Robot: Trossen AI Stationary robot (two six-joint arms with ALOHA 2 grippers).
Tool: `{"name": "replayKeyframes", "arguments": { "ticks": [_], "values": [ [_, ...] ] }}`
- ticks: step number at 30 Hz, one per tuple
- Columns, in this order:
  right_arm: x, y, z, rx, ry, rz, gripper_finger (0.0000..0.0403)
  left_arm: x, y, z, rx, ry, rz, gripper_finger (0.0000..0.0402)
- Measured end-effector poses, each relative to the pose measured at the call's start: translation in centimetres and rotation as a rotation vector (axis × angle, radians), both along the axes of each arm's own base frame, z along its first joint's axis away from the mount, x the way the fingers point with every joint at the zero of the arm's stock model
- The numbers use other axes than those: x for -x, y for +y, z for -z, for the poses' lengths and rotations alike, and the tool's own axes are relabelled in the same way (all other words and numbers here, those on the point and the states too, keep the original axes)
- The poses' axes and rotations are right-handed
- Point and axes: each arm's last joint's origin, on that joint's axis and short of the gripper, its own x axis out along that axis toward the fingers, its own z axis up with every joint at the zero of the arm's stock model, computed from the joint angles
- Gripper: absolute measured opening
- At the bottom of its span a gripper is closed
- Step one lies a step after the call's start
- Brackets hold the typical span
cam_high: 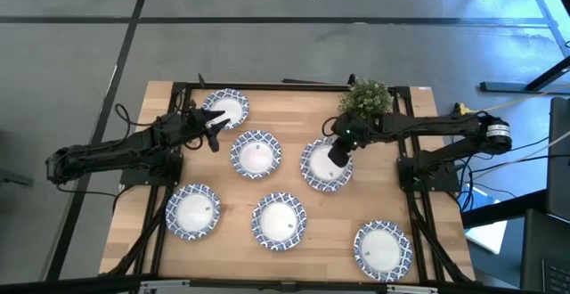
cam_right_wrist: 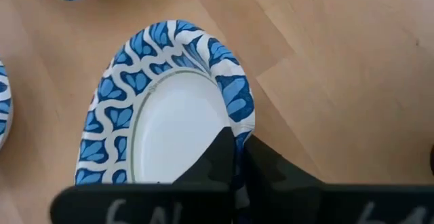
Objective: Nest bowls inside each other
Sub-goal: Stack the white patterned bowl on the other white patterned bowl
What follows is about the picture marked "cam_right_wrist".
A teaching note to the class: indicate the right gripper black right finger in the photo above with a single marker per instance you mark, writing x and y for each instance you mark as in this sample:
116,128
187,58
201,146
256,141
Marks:
288,200

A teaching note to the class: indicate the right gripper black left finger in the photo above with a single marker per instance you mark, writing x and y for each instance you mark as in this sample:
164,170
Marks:
203,197

